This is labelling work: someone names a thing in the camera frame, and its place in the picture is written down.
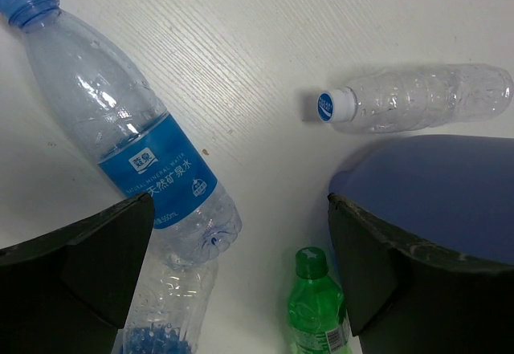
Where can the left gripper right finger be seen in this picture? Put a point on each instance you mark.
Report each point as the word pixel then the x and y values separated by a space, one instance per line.
pixel 405 294

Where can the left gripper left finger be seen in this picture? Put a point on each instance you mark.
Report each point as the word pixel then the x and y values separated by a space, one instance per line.
pixel 69 291

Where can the blue label water bottle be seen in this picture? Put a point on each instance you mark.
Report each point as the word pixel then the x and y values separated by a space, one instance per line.
pixel 106 106

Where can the blue plastic bin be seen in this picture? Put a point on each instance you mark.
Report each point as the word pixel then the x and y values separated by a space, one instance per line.
pixel 456 191

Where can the green plastic bottle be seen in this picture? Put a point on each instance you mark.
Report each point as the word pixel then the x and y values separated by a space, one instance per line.
pixel 317 314

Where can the blue label bottle near edge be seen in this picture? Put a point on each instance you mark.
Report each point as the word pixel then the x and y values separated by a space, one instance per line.
pixel 168 307

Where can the clear bottle white cap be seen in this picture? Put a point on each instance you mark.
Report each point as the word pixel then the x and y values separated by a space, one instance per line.
pixel 413 98

